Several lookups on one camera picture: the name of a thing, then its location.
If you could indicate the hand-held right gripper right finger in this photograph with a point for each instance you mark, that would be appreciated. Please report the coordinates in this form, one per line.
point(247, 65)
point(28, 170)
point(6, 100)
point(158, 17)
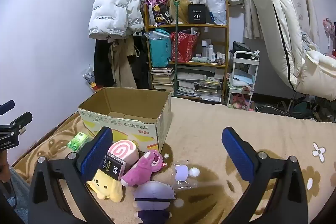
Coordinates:
point(236, 153)

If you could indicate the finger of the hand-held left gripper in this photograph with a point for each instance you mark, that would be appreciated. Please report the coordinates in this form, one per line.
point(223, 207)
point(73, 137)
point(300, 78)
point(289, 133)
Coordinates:
point(18, 120)
point(6, 106)

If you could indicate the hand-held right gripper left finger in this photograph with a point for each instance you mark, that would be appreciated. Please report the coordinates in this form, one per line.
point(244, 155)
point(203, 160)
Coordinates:
point(97, 153)

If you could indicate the yellow dog plush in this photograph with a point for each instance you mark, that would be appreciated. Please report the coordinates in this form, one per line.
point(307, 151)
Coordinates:
point(107, 187)

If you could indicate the pink bear plush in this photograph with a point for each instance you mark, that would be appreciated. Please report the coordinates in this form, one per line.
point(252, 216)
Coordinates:
point(141, 169)

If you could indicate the printed cardboard box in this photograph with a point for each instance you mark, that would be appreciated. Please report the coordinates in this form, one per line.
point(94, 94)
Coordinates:
point(147, 132)

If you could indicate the black face towel pack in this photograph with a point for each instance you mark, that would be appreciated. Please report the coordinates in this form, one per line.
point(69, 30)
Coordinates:
point(111, 167)

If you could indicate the green tissue packet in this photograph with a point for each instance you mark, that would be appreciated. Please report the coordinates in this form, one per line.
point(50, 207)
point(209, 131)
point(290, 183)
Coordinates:
point(77, 142)

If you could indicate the pink swirl roll plush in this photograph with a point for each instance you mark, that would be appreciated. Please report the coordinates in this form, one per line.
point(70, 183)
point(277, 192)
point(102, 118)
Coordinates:
point(123, 151)

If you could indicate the beige printed blanket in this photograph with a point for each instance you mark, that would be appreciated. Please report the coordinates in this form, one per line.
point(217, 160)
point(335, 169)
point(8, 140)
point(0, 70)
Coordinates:
point(210, 129)

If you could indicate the person's blue grey clothing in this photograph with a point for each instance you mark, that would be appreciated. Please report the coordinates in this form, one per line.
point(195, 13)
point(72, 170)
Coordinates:
point(19, 200)

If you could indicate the purple-haired doll plush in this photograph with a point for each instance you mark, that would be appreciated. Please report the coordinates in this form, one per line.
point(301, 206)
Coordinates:
point(153, 195)

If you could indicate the folded light towels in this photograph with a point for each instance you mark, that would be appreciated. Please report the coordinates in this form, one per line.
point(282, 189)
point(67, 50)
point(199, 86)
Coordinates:
point(240, 81)

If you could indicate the stack of magazines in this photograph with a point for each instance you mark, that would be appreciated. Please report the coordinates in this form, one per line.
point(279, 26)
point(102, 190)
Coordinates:
point(199, 90)

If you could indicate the patterned plastic bag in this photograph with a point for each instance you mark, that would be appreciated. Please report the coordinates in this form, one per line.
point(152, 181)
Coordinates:
point(89, 77)

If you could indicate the black coat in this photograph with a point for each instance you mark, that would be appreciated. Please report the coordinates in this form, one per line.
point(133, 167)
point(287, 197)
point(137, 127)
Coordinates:
point(102, 64)

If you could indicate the beige coat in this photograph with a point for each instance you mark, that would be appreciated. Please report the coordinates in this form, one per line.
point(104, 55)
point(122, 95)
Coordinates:
point(122, 64)

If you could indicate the white trolley cart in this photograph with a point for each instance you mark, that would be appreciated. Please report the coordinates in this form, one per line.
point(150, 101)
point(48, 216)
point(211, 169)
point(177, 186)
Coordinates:
point(244, 59)

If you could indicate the stack of old books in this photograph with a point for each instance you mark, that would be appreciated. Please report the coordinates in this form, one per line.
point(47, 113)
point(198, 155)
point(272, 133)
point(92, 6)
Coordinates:
point(161, 79)

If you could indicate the group of white bottles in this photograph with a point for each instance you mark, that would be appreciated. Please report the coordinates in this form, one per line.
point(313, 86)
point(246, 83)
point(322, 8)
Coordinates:
point(210, 50)

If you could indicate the black bag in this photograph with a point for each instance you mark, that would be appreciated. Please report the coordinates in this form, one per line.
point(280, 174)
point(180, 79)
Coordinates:
point(240, 47)

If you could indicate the green pole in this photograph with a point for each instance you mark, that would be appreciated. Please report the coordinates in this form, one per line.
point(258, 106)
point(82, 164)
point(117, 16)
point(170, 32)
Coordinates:
point(176, 56)

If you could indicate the red patterned bag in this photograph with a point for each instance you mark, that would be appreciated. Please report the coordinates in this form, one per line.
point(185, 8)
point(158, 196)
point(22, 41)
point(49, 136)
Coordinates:
point(183, 48)

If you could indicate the teal bag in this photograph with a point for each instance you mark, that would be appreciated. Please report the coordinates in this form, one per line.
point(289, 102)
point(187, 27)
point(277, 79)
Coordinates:
point(160, 50)

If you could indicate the white padded chair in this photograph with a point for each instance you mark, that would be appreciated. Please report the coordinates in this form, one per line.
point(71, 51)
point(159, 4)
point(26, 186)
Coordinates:
point(281, 29)

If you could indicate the wooden shelf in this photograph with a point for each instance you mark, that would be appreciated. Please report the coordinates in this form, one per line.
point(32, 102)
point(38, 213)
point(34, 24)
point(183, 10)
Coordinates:
point(183, 26)

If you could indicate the black box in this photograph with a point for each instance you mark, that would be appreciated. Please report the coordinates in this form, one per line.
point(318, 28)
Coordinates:
point(197, 15)

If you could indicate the white puffer jacket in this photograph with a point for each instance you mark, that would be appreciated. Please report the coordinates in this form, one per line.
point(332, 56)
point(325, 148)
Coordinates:
point(113, 3)

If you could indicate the white plastic bag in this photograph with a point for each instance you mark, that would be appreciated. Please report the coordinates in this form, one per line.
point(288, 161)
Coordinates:
point(215, 3)

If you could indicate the blonde wig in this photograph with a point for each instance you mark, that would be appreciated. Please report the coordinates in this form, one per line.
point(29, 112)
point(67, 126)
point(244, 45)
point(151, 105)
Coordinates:
point(183, 8)

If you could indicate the purple printed tote bag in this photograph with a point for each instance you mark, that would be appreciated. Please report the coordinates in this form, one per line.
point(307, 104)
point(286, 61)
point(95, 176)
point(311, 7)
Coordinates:
point(157, 8)

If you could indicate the pink decorative fan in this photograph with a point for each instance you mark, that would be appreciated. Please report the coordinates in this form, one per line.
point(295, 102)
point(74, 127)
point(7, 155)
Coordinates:
point(329, 27)

